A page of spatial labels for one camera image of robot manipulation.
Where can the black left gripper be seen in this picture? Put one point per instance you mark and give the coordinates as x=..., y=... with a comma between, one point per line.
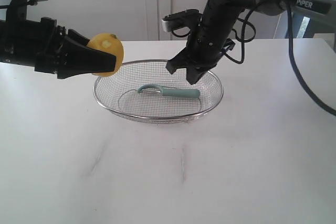
x=38, y=45

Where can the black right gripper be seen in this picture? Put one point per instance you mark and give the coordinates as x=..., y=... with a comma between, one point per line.
x=206, y=41

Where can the teal handled peeler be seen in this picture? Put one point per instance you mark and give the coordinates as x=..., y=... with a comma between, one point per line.
x=170, y=92

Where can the yellow lemon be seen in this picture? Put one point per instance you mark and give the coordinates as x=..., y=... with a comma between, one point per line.
x=109, y=43

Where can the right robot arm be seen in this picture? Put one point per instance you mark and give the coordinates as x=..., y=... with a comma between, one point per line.
x=320, y=10

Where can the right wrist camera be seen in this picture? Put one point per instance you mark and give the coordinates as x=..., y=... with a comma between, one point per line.
x=188, y=18

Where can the oval wire mesh basket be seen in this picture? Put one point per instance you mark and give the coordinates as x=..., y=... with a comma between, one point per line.
x=118, y=93

